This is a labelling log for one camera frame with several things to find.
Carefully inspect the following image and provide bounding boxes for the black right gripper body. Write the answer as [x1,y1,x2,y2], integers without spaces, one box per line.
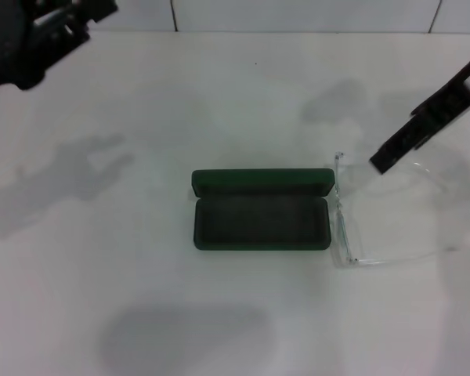
[410,50,470,139]

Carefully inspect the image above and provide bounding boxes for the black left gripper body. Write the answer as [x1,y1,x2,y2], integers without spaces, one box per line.
[0,0,66,94]

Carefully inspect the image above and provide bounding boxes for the clear white glasses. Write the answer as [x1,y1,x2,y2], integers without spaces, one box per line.
[331,150,461,271]

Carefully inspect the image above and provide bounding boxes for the green glasses case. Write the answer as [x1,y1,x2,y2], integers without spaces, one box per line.
[190,168,335,252]

